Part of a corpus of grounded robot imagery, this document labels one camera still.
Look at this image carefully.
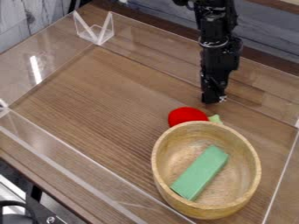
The clear acrylic tray wall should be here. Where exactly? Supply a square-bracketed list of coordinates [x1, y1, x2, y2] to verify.
[0, 14, 299, 224]

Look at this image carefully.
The black cable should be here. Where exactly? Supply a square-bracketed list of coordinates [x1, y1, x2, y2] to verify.
[0, 200, 30, 224]

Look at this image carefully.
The wooden bowl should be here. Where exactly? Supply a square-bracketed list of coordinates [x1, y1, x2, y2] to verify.
[151, 122, 262, 220]

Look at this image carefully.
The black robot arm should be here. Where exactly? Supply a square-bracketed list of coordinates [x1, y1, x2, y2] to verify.
[172, 0, 243, 104]

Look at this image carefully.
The clear acrylic corner bracket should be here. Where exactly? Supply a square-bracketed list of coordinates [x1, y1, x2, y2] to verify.
[72, 11, 115, 46]

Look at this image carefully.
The green rectangular block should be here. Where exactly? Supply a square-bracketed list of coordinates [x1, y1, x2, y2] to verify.
[171, 145, 230, 201]

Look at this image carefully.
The black metal table frame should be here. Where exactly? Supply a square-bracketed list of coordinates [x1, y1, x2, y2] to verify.
[24, 182, 72, 224]

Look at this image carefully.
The red plush strawberry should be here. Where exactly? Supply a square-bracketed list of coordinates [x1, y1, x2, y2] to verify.
[168, 107, 223, 127]

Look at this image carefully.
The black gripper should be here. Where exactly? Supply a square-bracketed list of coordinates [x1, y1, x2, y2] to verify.
[201, 37, 243, 104]

